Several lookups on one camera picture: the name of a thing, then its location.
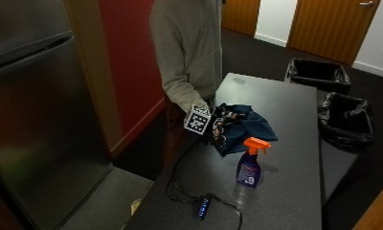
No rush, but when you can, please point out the dark blue cloth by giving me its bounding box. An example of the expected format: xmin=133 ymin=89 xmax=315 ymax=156
xmin=207 ymin=103 xmax=279 ymax=157

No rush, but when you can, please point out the white marker cube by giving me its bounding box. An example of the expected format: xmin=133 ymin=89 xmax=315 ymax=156
xmin=182 ymin=103 xmax=212 ymax=135

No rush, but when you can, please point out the blue spray bottle orange trigger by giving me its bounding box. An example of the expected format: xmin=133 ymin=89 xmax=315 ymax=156
xmin=235 ymin=136 xmax=272 ymax=188

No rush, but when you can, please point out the the person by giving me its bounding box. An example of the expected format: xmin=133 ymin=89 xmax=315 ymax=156
xmin=147 ymin=0 xmax=223 ymax=113

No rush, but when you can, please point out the black lined waste bin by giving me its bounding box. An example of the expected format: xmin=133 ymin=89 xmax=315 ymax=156
xmin=316 ymin=92 xmax=376 ymax=153
xmin=284 ymin=57 xmax=352 ymax=95

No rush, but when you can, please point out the black usb hub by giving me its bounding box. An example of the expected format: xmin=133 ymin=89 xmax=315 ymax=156
xmin=194 ymin=195 xmax=212 ymax=221

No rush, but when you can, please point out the wooden door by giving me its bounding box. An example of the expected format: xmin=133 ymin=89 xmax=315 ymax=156
xmin=285 ymin=0 xmax=383 ymax=66
xmin=220 ymin=0 xmax=262 ymax=37

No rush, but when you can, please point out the stainless steel refrigerator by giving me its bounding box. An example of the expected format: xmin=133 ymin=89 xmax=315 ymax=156
xmin=0 ymin=0 xmax=114 ymax=230

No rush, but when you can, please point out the black cable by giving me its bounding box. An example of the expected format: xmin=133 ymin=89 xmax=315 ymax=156
xmin=165 ymin=140 xmax=243 ymax=230

